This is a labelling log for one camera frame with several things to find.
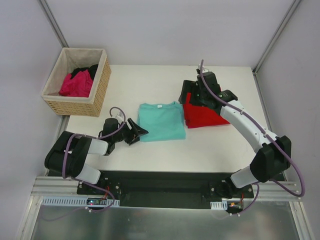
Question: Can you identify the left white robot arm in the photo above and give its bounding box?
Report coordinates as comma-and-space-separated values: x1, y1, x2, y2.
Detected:
44, 117, 149, 195

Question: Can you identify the left aluminium frame post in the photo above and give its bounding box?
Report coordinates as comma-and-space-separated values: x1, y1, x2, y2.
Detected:
37, 0, 69, 48

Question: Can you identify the teal t shirt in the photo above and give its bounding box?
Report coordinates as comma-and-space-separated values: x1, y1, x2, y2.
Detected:
137, 101, 186, 143

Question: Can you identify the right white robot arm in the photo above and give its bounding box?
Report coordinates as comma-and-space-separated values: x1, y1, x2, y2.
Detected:
178, 71, 292, 199

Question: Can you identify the grey cable duct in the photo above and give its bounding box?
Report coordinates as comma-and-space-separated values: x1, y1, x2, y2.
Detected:
210, 200, 228, 211
42, 196, 120, 208

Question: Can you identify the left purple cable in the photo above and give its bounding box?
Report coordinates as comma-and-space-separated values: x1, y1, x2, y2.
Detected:
39, 106, 128, 222

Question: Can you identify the wicker laundry basket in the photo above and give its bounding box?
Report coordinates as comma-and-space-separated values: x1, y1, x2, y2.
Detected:
41, 47, 112, 117

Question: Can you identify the black t shirt in basket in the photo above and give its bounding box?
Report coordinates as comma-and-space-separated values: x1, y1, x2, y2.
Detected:
71, 64, 99, 80

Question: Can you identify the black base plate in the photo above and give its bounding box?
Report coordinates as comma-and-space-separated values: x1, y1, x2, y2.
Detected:
47, 169, 286, 208

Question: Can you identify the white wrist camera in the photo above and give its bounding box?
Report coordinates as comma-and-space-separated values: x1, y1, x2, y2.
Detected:
115, 111, 126, 124
196, 64, 210, 75

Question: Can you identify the red t shirt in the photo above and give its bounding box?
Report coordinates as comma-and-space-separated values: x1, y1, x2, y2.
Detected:
182, 93, 230, 129

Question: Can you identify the aluminium rail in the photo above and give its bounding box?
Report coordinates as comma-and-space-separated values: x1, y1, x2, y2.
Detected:
31, 176, 302, 202

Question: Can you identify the purple cable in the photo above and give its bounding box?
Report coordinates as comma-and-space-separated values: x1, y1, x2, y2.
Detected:
199, 59, 306, 221
39, 106, 128, 222

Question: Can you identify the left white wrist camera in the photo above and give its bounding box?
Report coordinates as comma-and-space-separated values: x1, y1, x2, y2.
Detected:
115, 111, 126, 124

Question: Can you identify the aluminium frame post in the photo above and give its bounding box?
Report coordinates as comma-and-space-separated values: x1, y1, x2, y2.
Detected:
37, 0, 69, 48
252, 0, 303, 76

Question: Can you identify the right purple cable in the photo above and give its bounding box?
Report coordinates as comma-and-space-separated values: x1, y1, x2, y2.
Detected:
199, 59, 306, 221

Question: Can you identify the right aluminium frame post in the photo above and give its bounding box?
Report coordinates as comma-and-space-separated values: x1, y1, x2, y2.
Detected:
252, 0, 303, 76

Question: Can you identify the right grey cable duct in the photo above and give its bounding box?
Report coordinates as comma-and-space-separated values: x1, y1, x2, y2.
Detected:
210, 200, 228, 211

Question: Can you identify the left grey cable duct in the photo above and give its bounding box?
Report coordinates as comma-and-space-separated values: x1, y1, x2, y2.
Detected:
42, 196, 120, 208

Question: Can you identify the pink t shirt in basket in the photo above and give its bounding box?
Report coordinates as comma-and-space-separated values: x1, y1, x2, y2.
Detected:
58, 70, 93, 98

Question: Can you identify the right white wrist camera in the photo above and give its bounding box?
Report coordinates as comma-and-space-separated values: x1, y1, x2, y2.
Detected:
196, 64, 210, 75

